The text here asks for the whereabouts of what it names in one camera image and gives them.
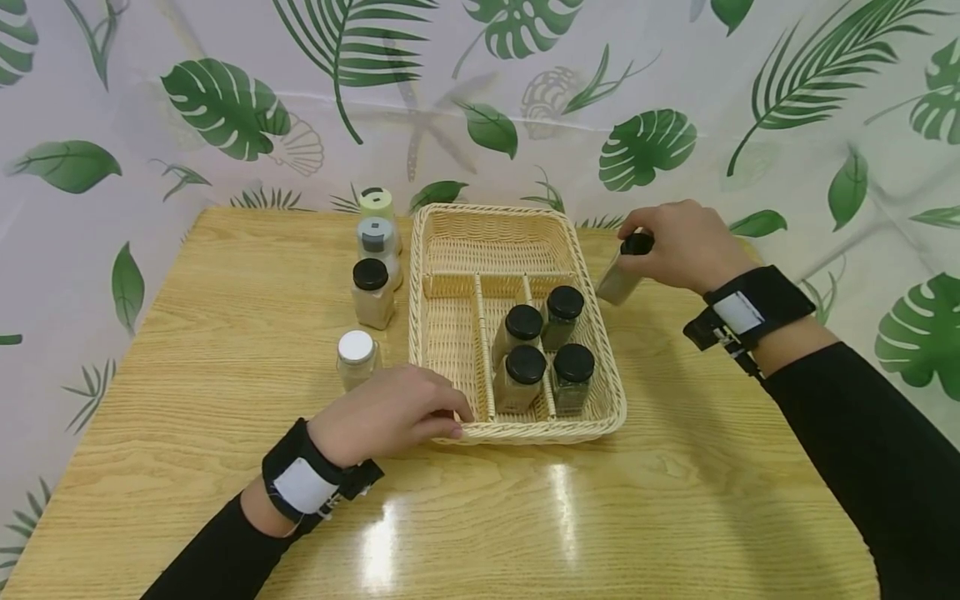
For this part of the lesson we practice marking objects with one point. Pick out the person's right hand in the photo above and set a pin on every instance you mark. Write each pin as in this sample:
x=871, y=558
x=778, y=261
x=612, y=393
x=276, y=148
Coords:
x=686, y=242

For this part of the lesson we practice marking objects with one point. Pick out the person's left hand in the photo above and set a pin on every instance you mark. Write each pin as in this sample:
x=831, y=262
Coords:
x=375, y=412

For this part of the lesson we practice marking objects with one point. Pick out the person's left thumb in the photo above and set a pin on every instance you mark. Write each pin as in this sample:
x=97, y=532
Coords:
x=441, y=430

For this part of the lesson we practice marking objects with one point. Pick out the person's left index finger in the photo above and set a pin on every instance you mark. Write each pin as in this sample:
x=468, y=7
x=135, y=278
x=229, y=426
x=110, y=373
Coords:
x=454, y=400

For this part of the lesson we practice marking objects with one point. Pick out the person's right fingers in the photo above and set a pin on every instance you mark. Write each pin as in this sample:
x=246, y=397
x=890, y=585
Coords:
x=636, y=227

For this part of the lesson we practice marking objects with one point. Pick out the black lid spice jar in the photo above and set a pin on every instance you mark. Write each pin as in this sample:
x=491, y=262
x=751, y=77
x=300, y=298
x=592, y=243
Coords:
x=562, y=310
x=522, y=375
x=616, y=282
x=372, y=296
x=522, y=327
x=573, y=373

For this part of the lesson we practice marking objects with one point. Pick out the wicker divided basket tray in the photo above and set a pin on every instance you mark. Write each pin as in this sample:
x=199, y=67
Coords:
x=450, y=242

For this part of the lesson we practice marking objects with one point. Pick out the person's left forearm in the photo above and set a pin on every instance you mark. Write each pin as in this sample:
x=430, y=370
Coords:
x=225, y=554

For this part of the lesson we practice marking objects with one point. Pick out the person's right forearm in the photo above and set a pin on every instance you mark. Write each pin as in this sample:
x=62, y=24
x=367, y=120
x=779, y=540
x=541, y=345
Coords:
x=877, y=467

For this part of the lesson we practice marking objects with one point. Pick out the white lid spice jar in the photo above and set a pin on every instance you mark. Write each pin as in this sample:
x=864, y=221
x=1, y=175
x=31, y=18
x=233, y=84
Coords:
x=356, y=357

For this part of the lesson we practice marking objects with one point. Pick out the black wrist band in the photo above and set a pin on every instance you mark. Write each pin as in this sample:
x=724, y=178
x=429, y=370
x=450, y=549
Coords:
x=304, y=483
x=750, y=310

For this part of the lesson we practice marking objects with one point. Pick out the grey lid spice jar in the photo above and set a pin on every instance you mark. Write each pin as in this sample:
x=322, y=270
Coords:
x=376, y=237

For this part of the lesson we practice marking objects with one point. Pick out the pale green lid spice jar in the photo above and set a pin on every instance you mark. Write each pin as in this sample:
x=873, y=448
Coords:
x=376, y=202

